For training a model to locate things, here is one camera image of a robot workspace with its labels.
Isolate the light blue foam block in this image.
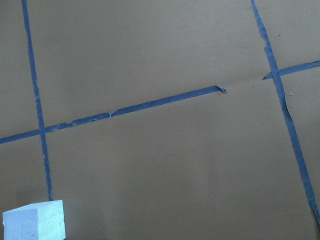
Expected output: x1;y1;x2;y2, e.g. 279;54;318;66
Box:
2;200;66;240

